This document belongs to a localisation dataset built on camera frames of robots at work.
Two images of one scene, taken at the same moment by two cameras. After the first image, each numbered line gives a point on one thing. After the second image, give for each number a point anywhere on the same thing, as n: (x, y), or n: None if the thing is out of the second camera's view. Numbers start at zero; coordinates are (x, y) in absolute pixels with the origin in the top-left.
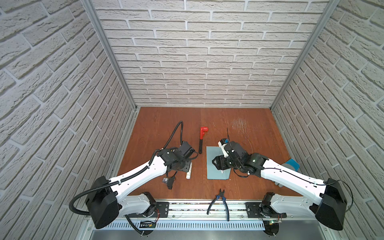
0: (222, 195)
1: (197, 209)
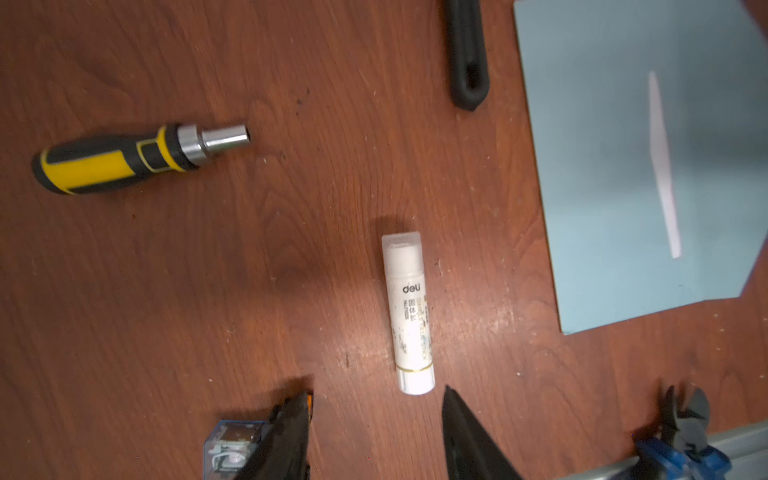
0: (683, 442)
1: (746, 451)
